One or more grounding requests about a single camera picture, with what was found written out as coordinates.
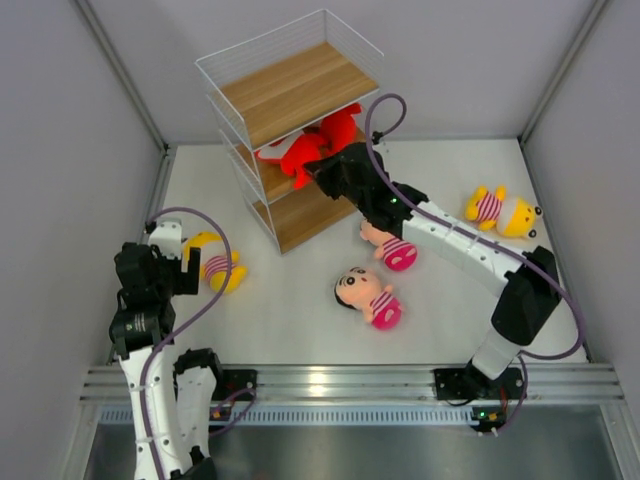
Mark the yellow bear plush right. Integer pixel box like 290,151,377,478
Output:
464,186,543,239

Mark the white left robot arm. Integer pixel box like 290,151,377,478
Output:
109,243,226,479

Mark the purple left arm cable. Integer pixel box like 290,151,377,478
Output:
137,206,257,480

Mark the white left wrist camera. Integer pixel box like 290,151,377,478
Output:
145,218,182,260

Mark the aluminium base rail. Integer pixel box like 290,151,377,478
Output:
79,363,626,402

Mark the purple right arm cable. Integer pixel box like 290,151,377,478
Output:
366,93,586,436

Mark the pink black-haired boy doll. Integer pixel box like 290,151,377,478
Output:
333,266,404,331

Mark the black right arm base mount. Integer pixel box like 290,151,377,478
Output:
433,365,524,402

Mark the red shark plush toy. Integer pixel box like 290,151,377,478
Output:
256,130,327,190

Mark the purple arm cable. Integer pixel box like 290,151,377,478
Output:
366,93,586,436
137,206,257,480

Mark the white wire wooden shelf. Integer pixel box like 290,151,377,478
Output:
196,9,384,254

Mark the yellow bear plush left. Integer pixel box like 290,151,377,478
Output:
183,231,248,294

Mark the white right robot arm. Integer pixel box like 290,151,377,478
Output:
303,143,560,400

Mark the yellow bear plush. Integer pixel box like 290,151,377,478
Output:
464,186,543,239
183,231,248,294

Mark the pink bald baby doll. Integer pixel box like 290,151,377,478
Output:
360,219,418,272

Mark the slotted grey cable duct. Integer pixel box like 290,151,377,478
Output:
99,403,481,427

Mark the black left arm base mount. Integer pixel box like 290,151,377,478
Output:
212,368,258,402

